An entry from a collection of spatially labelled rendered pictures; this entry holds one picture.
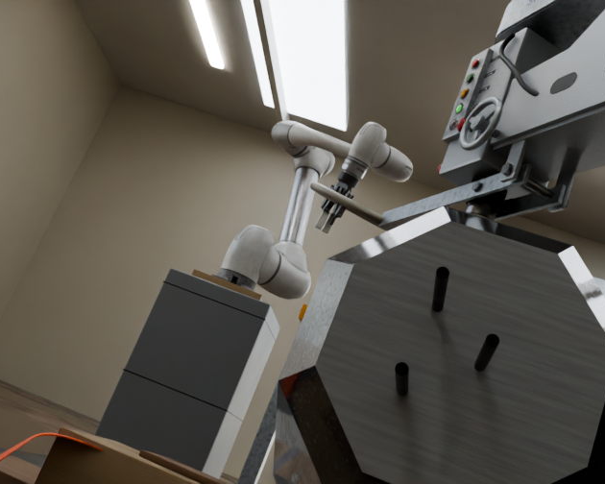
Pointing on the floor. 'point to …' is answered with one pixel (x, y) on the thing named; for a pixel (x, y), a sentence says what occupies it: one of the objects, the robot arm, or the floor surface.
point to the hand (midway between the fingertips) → (325, 223)
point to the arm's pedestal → (191, 374)
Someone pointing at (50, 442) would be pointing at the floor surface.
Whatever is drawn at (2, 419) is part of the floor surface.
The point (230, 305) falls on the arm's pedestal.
